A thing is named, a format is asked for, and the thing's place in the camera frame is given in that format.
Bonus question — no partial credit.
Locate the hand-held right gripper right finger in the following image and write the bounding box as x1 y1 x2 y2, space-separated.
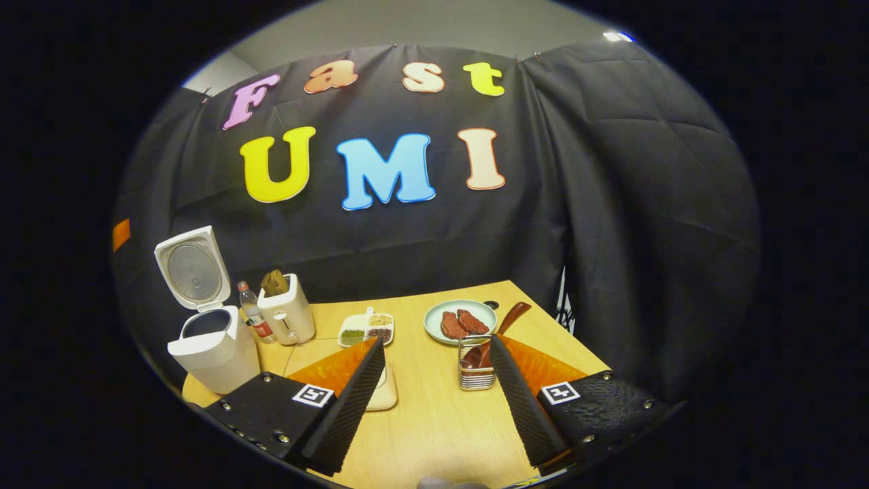
489 334 676 476

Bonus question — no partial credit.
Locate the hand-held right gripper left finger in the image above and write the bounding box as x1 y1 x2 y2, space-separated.
204 338 386 476

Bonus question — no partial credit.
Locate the clear chopstick holder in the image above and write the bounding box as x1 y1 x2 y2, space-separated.
458 334 499 391

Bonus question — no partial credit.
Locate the brown wooden spoon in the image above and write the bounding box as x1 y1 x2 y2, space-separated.
462 302 532 372

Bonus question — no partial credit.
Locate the white rice cooker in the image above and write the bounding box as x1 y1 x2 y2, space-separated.
154 225 262 395

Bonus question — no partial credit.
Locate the white divided grain tray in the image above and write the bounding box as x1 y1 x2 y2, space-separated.
338 307 395 348

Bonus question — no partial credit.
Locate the white toaster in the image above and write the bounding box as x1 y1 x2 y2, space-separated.
257 273 316 346

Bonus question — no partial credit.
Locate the pale green plate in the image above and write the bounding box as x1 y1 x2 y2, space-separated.
424 300 498 346

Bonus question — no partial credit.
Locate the brown toast slice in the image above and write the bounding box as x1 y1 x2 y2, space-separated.
261 269 291 298

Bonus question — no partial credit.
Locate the black backdrop cloth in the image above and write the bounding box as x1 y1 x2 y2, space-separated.
112 39 761 408

